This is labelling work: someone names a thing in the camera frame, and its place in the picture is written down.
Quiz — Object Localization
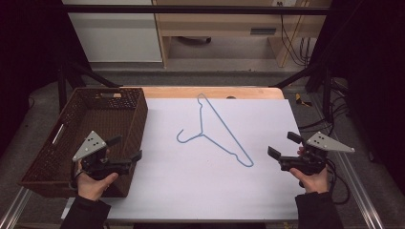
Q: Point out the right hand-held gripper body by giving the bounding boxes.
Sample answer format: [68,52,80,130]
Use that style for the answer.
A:
[277,131,356,177]

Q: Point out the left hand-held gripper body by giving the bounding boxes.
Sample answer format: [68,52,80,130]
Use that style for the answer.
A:
[72,130,132,181]

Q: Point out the brown woven basket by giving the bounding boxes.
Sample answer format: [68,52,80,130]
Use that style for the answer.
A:
[17,87,149,199]

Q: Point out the blue wire clothes hanger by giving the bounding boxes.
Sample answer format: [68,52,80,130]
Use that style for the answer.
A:
[176,93,255,169]

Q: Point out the person's right hand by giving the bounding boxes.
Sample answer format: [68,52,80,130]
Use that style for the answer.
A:
[288,167,330,195]

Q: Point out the person's left hand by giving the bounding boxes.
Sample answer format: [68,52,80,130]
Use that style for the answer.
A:
[75,161,119,202]

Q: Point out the yellow and black tool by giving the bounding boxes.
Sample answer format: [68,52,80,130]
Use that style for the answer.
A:
[294,93,313,108]

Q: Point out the black metal stand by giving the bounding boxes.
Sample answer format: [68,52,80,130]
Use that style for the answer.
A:
[270,61,336,122]
[56,59,124,113]

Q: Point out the white table sheet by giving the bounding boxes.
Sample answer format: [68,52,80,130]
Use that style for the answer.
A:
[60,97,305,221]

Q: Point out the white cabinet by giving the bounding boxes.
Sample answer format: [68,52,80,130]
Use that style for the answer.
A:
[61,0,163,63]

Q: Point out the black curtain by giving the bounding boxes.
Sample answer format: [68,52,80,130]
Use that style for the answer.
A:
[305,0,405,195]
[0,0,92,157]

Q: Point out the light wooden desk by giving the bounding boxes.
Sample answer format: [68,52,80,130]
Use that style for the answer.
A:
[152,0,332,69]

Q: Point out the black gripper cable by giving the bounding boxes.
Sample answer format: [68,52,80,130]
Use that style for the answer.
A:
[69,169,85,193]
[324,157,352,205]

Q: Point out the black floor cables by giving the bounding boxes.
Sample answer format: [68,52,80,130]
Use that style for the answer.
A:
[298,77,352,137]

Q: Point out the aluminium rail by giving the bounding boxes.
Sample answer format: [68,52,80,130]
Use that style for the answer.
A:
[309,94,387,229]
[0,186,33,229]

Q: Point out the bundle of black wall cables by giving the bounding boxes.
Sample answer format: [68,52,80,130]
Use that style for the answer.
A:
[276,1,317,68]

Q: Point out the black horizontal frame bar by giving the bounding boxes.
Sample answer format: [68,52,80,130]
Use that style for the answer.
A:
[61,4,330,16]

